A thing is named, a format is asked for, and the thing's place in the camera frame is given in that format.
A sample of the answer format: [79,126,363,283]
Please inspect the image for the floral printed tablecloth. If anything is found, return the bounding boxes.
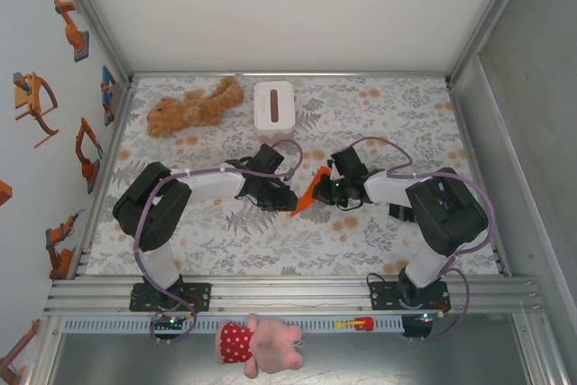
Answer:
[85,76,502,277]

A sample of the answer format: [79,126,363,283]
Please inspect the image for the white tissue box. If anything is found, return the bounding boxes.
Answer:
[253,80,298,145]

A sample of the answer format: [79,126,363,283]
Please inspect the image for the brown teddy bear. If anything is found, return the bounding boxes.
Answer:
[146,75,245,139]

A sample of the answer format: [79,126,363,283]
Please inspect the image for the small red yellow tool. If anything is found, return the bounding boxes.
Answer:
[335,316,374,332]

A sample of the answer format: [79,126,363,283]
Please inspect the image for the pink plush toy polka dots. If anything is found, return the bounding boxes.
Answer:
[215,312,306,380]

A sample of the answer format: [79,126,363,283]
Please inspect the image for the small circuit board with LED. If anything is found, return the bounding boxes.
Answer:
[151,312,191,328]
[405,310,445,325]

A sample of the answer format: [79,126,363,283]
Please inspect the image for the blue and orange sticker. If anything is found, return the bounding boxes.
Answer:
[99,64,118,127]

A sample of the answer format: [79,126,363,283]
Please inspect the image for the orange curved robot sticker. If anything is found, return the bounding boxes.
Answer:
[12,71,60,149]

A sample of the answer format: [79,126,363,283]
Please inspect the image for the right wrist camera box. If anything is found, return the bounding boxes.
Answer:
[327,146,367,178]

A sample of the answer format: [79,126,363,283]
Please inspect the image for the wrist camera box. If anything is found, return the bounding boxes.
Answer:
[252,143,287,175]
[327,146,367,178]

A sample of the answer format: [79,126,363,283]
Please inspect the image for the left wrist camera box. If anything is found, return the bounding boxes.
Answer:
[252,143,287,175]

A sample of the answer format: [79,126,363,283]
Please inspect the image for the aluminium rail beam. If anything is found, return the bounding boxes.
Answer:
[42,274,546,316]

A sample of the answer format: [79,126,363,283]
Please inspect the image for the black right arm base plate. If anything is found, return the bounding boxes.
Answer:
[368,280,451,313]

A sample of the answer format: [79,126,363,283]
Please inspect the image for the thin aluminium cross rail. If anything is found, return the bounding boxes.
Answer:
[130,69,452,80]

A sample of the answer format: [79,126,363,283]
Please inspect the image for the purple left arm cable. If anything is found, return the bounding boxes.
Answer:
[133,139,305,346]

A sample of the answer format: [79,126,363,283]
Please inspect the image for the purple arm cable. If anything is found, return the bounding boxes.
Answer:
[133,139,305,346]
[349,136,498,344]

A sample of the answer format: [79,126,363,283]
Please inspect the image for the perforated grey cable duct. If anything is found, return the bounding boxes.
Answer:
[60,315,406,335]

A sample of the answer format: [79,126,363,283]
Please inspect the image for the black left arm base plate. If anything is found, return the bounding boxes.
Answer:
[129,282,213,313]

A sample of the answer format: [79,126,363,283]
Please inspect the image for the aluminium side rail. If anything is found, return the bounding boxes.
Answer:
[445,82,510,277]
[74,82,136,277]

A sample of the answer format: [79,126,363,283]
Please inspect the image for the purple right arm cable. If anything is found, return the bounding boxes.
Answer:
[349,136,498,344]

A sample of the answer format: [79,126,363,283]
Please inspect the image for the aluminium corner post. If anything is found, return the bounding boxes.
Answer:
[51,0,136,85]
[444,0,541,85]

